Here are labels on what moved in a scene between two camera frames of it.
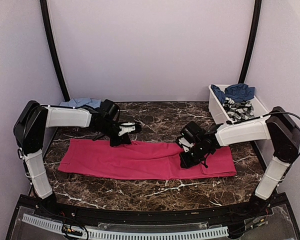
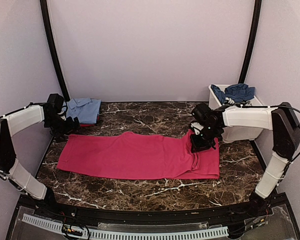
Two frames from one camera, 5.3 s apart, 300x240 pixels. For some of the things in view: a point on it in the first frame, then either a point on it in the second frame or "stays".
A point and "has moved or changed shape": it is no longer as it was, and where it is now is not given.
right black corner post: (253, 41) stays
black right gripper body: (195, 158) -> (203, 142)
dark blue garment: (240, 92) stays
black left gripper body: (121, 140) -> (68, 128)
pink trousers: (139, 159) has moved or changed shape
